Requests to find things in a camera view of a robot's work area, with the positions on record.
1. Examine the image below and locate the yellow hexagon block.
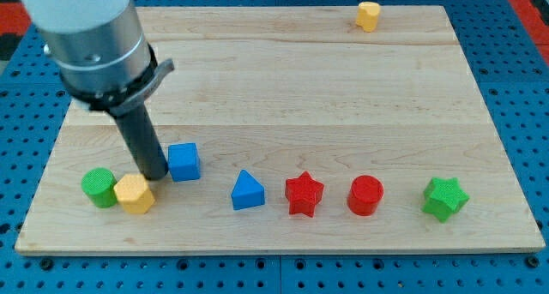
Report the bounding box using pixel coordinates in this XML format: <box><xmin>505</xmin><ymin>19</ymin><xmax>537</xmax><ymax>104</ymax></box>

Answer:
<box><xmin>113</xmin><ymin>174</ymin><xmax>155</xmax><ymax>214</ymax></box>

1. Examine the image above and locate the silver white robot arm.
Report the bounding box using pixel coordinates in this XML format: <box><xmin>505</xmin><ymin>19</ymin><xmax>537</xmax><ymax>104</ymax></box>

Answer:
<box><xmin>21</xmin><ymin>0</ymin><xmax>174</xmax><ymax>117</ymax></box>

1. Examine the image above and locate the wooden board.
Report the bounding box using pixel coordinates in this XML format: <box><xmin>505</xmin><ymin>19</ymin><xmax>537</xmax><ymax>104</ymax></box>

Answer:
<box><xmin>15</xmin><ymin>6</ymin><xmax>545</xmax><ymax>256</ymax></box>

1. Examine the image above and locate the blue triangle block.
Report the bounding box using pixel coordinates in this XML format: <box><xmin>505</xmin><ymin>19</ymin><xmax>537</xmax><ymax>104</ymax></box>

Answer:
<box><xmin>231</xmin><ymin>170</ymin><xmax>265</xmax><ymax>210</ymax></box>

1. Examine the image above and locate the red star block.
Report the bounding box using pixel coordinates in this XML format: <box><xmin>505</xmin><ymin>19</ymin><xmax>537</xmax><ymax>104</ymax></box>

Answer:
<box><xmin>285</xmin><ymin>171</ymin><xmax>324</xmax><ymax>218</ymax></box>

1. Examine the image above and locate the blue cube block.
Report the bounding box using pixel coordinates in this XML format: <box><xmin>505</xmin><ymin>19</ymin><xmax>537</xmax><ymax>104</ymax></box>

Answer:
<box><xmin>168</xmin><ymin>142</ymin><xmax>201</xmax><ymax>182</ymax></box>

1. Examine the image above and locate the red cylinder block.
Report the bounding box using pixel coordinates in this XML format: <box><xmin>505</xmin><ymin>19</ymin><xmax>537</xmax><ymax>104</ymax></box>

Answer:
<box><xmin>347</xmin><ymin>175</ymin><xmax>384</xmax><ymax>216</ymax></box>

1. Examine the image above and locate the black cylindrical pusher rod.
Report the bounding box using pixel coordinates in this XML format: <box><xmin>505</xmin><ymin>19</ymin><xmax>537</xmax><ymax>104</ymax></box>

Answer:
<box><xmin>114</xmin><ymin>105</ymin><xmax>168</xmax><ymax>181</ymax></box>

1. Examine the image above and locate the yellow heart block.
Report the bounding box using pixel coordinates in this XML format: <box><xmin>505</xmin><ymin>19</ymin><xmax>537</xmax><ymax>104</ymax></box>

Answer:
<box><xmin>355</xmin><ymin>2</ymin><xmax>381</xmax><ymax>33</ymax></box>

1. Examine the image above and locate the green star block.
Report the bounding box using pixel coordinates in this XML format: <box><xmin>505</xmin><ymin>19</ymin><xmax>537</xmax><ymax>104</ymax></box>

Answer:
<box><xmin>422</xmin><ymin>177</ymin><xmax>470</xmax><ymax>223</ymax></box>

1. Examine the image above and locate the green cylinder block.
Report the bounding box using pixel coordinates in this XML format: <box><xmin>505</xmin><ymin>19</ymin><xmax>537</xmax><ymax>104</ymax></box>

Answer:
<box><xmin>81</xmin><ymin>167</ymin><xmax>118</xmax><ymax>208</ymax></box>

